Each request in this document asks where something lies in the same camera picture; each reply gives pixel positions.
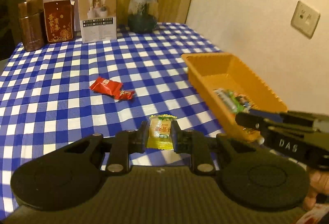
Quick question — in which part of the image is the green brown candy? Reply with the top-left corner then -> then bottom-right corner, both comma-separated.
226,90 -> 255,112

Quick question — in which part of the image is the yellow pastry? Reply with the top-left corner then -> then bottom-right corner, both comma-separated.
147,114 -> 177,150

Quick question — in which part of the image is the small red candy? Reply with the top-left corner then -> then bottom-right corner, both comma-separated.
114,90 -> 135,100

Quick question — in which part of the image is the large red snack packet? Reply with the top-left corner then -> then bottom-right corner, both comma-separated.
90,77 -> 123,96

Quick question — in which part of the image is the grey clear snack packet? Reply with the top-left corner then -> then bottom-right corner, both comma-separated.
214,89 -> 237,114

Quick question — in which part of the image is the person right hand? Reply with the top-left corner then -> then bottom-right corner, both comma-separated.
303,167 -> 329,211

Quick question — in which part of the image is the orange plastic tray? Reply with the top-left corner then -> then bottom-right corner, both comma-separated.
181,52 -> 288,141

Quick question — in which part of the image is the blue white checkered tablecloth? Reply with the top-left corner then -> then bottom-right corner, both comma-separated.
1,23 -> 223,218

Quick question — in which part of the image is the green glass jar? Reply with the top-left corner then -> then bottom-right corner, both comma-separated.
128,0 -> 158,34

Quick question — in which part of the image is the white product box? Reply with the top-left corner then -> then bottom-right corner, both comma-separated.
78,0 -> 117,43

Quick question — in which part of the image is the dark red gift box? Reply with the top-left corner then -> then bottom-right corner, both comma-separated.
44,0 -> 75,43

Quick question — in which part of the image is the brown cylindrical tin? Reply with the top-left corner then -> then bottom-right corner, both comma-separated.
18,0 -> 47,52

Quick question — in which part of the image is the black chair back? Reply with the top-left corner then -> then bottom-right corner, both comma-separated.
0,0 -> 26,60

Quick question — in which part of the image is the beige wall socket plate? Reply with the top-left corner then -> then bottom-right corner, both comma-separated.
291,0 -> 320,39

